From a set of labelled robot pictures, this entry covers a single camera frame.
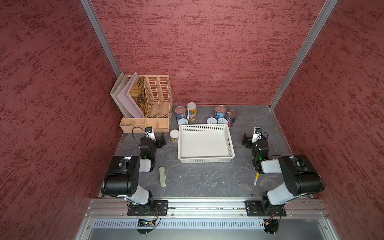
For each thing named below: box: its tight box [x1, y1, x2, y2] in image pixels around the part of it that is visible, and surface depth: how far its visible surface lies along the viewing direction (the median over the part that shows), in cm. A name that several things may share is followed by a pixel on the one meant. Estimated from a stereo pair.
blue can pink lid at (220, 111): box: [214, 104, 227, 120], surface depth 106 cm
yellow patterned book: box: [129, 76, 148, 118], surface depth 103 cm
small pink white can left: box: [177, 118, 189, 126], surface depth 105 cm
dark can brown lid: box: [225, 110, 237, 127], surface depth 105 cm
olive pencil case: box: [159, 166, 167, 188], surface depth 84 cm
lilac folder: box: [116, 72, 145, 119], surface depth 94 cm
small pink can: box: [206, 117, 218, 124], surface depth 106 cm
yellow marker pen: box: [251, 172, 260, 196], surface depth 85 cm
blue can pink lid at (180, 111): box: [174, 105, 187, 122], surface depth 106 cm
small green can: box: [217, 118, 228, 124], surface depth 105 cm
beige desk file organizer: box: [119, 75, 173, 134], surface depth 106 cm
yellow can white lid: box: [169, 129, 179, 143], surface depth 97 cm
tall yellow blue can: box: [187, 102, 197, 121], surface depth 105 cm
